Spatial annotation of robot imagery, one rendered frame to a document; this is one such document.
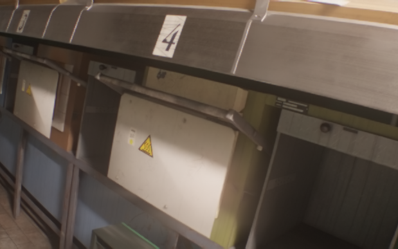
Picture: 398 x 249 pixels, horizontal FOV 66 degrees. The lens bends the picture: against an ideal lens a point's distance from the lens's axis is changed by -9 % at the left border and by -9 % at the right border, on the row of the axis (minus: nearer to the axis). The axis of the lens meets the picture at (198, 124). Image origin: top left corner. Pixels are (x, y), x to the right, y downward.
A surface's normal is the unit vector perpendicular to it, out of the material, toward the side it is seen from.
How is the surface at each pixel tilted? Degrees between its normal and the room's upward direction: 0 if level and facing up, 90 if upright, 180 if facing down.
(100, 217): 90
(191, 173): 90
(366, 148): 90
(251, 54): 80
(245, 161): 90
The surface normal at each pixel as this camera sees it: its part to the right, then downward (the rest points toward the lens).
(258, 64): -0.57, -0.18
